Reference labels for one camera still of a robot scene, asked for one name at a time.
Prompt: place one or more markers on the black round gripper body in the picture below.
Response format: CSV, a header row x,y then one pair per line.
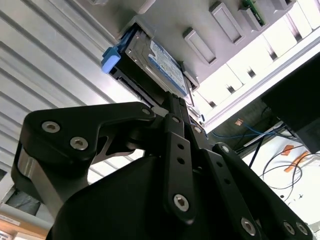
x,y
112,200

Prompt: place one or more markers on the hard disk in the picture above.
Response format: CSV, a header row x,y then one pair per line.
x,y
162,62

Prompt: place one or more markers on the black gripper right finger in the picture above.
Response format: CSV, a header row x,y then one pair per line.
x,y
237,180

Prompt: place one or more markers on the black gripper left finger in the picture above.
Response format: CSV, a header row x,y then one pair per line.
x,y
62,130

